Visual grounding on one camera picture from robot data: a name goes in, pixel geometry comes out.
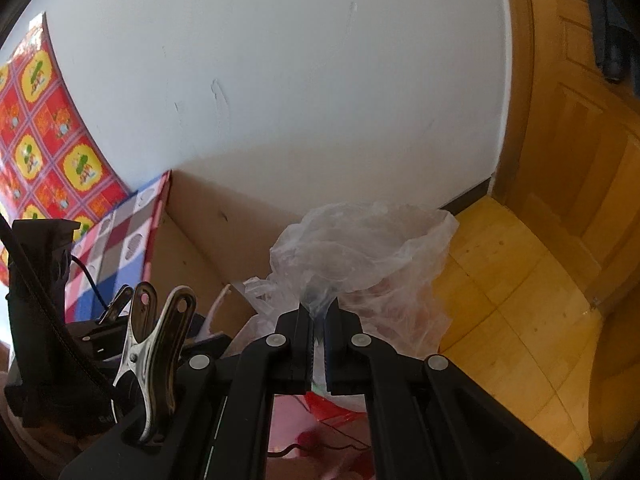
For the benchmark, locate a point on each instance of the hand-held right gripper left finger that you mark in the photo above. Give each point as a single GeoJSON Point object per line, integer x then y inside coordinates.
{"type": "Point", "coordinates": [305, 350]}

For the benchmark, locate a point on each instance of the red floral printed cloth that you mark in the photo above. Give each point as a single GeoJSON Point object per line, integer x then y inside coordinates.
{"type": "Point", "coordinates": [45, 110]}

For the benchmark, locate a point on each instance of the metal spring clip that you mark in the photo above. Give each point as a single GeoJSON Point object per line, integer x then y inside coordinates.
{"type": "Point", "coordinates": [160, 340]}

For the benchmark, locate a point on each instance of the wooden door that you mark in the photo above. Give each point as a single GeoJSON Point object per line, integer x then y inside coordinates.
{"type": "Point", "coordinates": [575, 135]}

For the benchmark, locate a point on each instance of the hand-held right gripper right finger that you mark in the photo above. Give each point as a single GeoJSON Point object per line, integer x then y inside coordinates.
{"type": "Point", "coordinates": [336, 355]}

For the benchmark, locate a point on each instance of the red plastic basin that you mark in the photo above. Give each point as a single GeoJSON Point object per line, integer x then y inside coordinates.
{"type": "Point", "coordinates": [340, 407]}

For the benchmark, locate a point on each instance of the clear plastic bag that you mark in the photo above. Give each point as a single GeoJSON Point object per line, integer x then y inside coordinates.
{"type": "Point", "coordinates": [360, 250]}

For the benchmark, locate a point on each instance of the dark hanging garment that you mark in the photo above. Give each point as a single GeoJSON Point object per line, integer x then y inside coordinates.
{"type": "Point", "coordinates": [612, 45]}

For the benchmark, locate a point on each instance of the checked heart blanket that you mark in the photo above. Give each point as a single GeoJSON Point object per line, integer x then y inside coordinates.
{"type": "Point", "coordinates": [125, 230]}

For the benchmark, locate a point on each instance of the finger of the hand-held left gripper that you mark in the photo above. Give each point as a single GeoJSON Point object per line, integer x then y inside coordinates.
{"type": "Point", "coordinates": [40, 260]}
{"type": "Point", "coordinates": [215, 345]}

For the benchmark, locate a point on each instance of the green foam floor mat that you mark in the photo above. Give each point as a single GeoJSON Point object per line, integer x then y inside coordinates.
{"type": "Point", "coordinates": [587, 467]}

